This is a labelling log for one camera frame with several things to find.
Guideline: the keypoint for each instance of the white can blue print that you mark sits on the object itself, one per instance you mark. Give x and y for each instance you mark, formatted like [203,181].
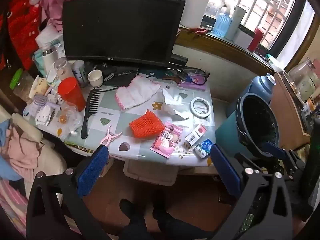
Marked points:
[79,73]

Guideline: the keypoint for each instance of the clear jar green lid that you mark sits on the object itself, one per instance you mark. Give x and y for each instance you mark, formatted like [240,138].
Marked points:
[22,85]

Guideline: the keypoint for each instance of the checkered floral tablecloth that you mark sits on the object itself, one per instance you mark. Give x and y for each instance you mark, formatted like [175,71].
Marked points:
[117,115]

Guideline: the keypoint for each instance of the white flask silver top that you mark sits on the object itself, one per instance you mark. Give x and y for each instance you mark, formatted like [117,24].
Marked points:
[48,62]

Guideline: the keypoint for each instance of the pink clothes peg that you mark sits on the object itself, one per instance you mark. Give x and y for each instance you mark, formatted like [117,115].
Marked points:
[108,137]

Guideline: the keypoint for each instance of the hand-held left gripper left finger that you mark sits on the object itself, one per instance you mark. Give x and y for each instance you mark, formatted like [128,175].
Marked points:
[91,172]

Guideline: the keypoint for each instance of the black computer monitor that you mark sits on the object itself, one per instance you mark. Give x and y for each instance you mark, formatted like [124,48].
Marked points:
[120,30]

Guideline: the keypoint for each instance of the white cloth with pink trim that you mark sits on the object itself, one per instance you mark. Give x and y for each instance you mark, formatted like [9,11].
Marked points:
[136,93]

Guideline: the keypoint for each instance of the wooden cabinet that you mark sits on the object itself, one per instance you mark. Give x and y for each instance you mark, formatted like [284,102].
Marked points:
[285,115]

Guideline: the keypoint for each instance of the glass jar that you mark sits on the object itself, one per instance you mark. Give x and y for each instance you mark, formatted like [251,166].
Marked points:
[300,71]

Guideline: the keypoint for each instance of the clear plastic bag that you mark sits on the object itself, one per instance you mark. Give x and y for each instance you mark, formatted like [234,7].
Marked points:
[71,120]

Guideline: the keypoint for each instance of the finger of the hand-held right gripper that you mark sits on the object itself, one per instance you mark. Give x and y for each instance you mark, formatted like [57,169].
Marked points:
[273,148]

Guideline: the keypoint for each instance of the light blue thermos jug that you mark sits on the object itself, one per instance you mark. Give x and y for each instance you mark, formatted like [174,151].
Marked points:
[260,86]

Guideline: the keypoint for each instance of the purple box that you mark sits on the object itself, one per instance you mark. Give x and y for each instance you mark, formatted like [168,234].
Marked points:
[193,86]

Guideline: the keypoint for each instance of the person's right leg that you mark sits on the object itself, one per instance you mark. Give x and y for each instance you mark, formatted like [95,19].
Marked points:
[172,225]

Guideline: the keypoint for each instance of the white tissue pack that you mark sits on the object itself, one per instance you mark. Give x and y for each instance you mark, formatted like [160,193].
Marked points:
[48,38]

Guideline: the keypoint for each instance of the orange foam net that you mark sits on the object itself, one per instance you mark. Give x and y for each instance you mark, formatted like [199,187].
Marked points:
[146,125]

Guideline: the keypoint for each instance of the pale green appliance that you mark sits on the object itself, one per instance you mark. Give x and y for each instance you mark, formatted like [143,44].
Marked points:
[310,87]

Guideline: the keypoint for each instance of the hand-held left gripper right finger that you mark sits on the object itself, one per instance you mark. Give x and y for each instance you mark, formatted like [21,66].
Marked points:
[225,170]

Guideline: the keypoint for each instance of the person's leg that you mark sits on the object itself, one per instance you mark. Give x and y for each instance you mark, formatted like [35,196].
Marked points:
[133,220]
[172,225]

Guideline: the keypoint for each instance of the small white box red label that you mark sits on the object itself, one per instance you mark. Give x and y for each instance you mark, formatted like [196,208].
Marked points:
[196,135]

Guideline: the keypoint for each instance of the red plastic cup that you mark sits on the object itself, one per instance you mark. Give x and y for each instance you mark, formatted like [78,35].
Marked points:
[71,93]

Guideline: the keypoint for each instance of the small purple device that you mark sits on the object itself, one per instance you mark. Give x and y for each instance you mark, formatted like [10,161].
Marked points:
[41,102]

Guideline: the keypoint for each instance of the white tape roll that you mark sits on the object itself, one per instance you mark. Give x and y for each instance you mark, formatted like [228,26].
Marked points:
[193,110]

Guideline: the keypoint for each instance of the red bottle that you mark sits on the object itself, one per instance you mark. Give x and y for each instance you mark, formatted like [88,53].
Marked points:
[255,40]

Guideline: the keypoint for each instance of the large white bottle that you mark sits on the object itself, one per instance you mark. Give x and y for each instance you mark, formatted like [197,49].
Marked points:
[193,7]

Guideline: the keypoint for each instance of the white paper cup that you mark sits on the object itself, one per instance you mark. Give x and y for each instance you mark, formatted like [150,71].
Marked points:
[95,78]

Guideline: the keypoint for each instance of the person's left leg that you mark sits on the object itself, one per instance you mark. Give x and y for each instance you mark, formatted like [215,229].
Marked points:
[133,220]

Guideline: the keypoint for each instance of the red garment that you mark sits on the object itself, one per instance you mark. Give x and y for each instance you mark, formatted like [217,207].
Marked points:
[23,25]

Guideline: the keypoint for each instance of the pale green cylinder container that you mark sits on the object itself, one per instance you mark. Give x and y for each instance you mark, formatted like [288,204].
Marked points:
[238,21]

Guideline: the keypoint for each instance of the beige bottle clear cap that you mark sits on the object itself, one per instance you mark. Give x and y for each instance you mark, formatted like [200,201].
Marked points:
[63,70]

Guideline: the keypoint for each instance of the blue spray bottle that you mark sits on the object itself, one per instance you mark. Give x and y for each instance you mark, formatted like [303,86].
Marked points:
[222,23]

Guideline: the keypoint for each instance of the blue and white wrapper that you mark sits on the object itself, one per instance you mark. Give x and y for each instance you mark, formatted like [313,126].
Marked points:
[203,148]

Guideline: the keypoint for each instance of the pile of clothes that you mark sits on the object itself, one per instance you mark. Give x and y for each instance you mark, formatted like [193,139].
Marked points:
[17,150]

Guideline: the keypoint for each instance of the blue trash bin black liner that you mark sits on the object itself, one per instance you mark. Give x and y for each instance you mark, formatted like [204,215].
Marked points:
[257,125]

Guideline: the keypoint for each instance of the pink snack packet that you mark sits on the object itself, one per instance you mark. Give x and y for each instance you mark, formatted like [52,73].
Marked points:
[166,140]

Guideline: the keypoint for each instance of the beige plastic storage box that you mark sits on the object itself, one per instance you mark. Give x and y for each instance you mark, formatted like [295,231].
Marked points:
[150,172]

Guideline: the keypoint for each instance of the black comb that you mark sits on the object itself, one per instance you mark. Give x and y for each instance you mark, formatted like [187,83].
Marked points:
[91,110]

